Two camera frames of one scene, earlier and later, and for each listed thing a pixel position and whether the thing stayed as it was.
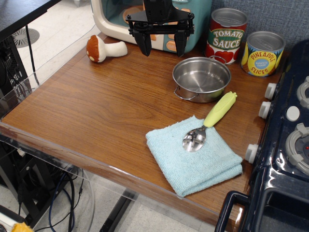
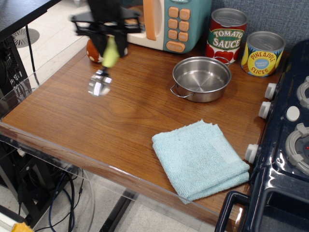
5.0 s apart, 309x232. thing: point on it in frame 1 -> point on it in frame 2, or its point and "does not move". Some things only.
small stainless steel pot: x=201 y=79 does not move
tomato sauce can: x=227 y=27 does not move
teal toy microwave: x=110 y=21 does not move
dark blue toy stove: x=278 y=164 does not move
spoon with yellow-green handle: x=194 y=139 -> x=100 y=82
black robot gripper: x=161 y=16 -> x=106 y=17
